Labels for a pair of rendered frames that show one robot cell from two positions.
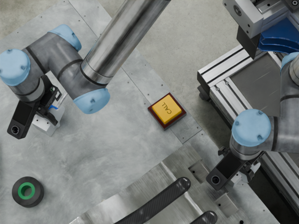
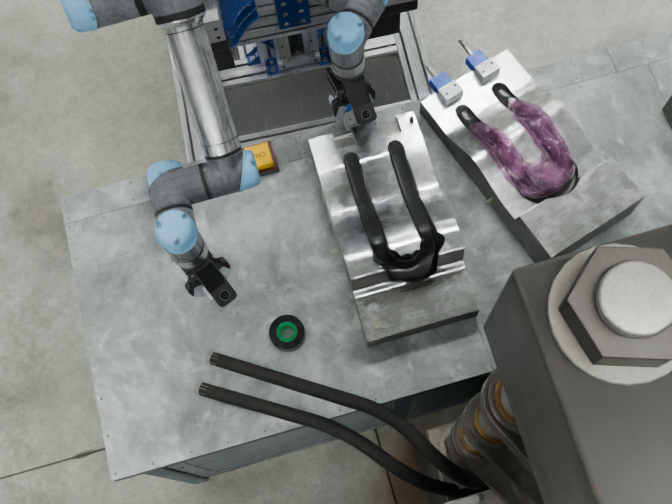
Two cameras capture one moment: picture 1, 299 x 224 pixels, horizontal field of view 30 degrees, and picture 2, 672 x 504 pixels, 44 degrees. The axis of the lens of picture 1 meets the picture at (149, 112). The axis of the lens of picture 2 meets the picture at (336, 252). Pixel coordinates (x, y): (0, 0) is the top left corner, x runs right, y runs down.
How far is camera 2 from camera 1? 0.82 m
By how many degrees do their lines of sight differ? 22
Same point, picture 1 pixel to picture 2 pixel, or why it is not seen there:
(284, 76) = not seen: outside the picture
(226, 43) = (160, 144)
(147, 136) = (277, 190)
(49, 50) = (174, 188)
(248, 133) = (352, 31)
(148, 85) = not seen: hidden behind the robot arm
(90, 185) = (306, 266)
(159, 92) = not seen: hidden behind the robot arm
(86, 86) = (235, 161)
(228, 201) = (384, 128)
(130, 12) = (196, 63)
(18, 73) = (189, 223)
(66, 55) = (189, 172)
